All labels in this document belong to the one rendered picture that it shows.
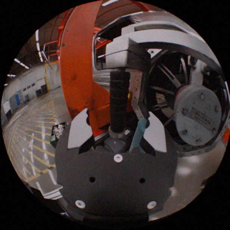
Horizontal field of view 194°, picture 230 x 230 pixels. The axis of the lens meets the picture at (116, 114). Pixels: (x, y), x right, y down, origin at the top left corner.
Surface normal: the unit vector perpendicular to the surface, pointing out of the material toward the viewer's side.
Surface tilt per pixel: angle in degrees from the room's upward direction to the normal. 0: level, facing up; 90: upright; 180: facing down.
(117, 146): 0
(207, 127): 90
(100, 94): 90
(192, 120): 90
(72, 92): 90
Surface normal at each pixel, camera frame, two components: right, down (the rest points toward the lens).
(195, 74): -0.73, 0.35
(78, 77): 0.69, 0.41
